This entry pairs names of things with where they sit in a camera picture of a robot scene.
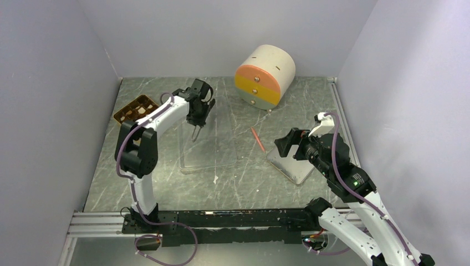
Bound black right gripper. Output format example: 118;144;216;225
274;126;332;177

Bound black metal tongs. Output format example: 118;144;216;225
191;125;202;142

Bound silver tin lid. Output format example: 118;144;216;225
267;145;314;185

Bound gold chocolate tin box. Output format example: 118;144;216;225
113;94;160;124

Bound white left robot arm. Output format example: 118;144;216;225
115;95;216;233

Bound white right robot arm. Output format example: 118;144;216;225
274;112;436;265

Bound red pen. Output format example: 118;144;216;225
251;127;266;153

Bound clear plastic tray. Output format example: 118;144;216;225
177;96;237;174

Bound round pastel drawer cabinet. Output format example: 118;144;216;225
234;44;296;110

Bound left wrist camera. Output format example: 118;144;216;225
189;79;213;103

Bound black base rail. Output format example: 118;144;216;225
121;208;321;247

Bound aluminium frame rail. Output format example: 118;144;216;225
58;212;124;265

